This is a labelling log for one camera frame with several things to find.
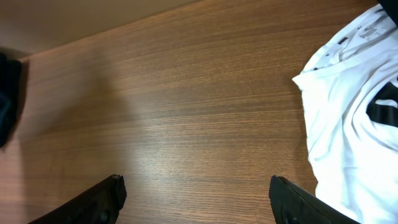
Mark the black logo t-shirt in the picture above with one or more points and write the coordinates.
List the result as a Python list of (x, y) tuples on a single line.
[(391, 8)]

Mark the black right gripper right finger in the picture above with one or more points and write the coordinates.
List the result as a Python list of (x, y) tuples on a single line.
[(293, 205)]

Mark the folded dark green garment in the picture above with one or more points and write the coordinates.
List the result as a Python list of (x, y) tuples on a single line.
[(10, 88)]

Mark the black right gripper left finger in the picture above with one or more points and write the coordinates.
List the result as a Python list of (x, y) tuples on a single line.
[(100, 204)]

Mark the white printed t-shirt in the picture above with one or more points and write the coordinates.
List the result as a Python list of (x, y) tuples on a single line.
[(349, 96)]

